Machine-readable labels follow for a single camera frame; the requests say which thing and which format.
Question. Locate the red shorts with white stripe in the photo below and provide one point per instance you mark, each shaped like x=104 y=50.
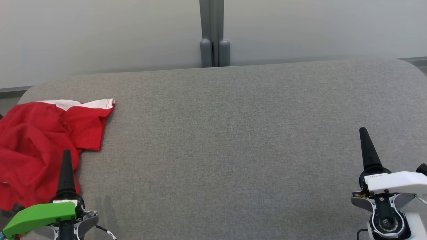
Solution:
x=33 y=140

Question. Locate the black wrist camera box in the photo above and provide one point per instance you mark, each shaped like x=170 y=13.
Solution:
x=422 y=169
x=17 y=208

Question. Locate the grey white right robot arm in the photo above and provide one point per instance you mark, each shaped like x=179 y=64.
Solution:
x=417 y=221

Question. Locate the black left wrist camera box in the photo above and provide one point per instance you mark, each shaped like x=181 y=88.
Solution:
x=17 y=208

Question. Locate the grey cylindrical partition cap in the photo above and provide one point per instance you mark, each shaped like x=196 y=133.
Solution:
x=224 y=53
x=205 y=53

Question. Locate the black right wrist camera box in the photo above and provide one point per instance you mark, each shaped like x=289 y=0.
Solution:
x=422 y=169

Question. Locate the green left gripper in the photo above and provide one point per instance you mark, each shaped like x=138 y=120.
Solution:
x=36 y=216

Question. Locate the grey vertical partition frame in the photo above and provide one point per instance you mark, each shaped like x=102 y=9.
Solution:
x=215 y=20

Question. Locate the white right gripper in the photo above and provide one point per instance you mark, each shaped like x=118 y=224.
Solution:
x=400 y=181

